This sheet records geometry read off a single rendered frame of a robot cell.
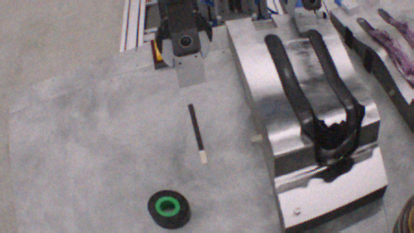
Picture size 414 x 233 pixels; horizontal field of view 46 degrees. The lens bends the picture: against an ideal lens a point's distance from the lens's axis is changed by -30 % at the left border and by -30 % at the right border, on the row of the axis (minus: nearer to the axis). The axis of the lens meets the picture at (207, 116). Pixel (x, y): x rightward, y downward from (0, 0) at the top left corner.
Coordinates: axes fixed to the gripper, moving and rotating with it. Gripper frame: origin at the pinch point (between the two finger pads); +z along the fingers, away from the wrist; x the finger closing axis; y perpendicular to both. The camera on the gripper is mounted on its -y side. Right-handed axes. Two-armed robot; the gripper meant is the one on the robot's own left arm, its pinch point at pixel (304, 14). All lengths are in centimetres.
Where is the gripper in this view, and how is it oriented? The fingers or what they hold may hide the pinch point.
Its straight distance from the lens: 139.8
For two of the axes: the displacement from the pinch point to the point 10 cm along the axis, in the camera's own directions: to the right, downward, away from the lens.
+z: 1.0, 5.7, 8.1
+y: -2.1, -7.9, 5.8
